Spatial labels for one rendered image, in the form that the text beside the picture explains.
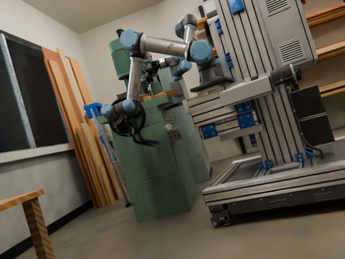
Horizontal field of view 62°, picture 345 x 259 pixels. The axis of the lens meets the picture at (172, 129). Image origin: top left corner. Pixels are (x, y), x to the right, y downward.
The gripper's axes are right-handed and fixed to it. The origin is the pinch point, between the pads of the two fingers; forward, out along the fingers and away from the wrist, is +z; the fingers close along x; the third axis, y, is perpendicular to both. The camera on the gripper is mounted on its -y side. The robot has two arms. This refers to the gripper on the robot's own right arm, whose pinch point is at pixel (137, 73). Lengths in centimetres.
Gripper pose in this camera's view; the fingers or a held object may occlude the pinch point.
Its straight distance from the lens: 227.5
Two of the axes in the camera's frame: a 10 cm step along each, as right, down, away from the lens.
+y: -2.3, -1.2, -9.7
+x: 2.3, 9.6, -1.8
